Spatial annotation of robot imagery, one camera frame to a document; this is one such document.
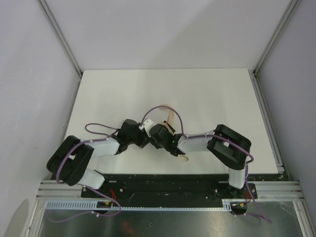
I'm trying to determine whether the beige folding umbrella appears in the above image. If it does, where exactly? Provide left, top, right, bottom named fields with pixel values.
left=159, top=104, right=189, bottom=162

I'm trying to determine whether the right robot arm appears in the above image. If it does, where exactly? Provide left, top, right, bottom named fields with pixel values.
left=145, top=124, right=253, bottom=189

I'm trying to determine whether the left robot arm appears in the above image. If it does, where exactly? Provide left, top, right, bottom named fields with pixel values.
left=46, top=119, right=150, bottom=189

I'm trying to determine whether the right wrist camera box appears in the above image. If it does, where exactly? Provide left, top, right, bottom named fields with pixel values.
left=139, top=119, right=156, bottom=137

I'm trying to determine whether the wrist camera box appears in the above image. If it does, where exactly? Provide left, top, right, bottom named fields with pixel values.
left=119, top=120, right=125, bottom=128
left=139, top=119, right=156, bottom=137

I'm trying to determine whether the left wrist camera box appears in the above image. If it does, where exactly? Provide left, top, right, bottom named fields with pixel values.
left=119, top=120, right=125, bottom=128

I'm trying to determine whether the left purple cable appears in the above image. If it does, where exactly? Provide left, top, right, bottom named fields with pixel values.
left=55, top=122, right=121, bottom=184

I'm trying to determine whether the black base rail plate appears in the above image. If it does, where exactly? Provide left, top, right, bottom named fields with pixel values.
left=80, top=174, right=258, bottom=208

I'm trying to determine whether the right aluminium frame post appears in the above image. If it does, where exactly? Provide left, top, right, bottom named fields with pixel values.
left=254, top=0, right=302, bottom=74

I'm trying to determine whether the aluminium frame post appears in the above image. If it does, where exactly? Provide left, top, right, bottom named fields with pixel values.
left=37, top=0, right=83, bottom=78
left=254, top=0, right=302, bottom=74

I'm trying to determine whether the left aluminium frame post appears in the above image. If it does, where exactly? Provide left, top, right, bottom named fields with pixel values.
left=37, top=0, right=83, bottom=78

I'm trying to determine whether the grey slotted cable duct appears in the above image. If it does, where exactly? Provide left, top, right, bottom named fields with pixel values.
left=45, top=199, right=234, bottom=212

